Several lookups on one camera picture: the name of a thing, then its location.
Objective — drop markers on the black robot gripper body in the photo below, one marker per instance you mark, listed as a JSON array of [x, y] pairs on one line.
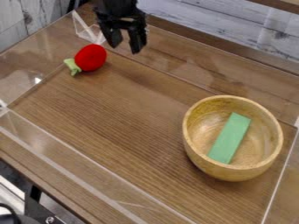
[[114, 12]]

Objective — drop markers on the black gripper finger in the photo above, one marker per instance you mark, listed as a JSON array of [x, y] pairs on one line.
[[138, 38], [113, 35]]

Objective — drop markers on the red plush fruit green stem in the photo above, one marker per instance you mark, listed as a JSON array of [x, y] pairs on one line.
[[89, 59]]

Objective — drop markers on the green rectangular block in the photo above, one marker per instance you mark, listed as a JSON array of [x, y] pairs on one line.
[[230, 138]]

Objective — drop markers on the wooden bowl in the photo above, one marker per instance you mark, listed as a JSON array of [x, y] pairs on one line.
[[262, 144]]

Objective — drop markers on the clear acrylic tray wall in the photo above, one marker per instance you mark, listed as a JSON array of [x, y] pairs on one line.
[[97, 138]]

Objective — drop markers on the black table leg bracket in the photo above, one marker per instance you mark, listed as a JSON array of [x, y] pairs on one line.
[[35, 210]]

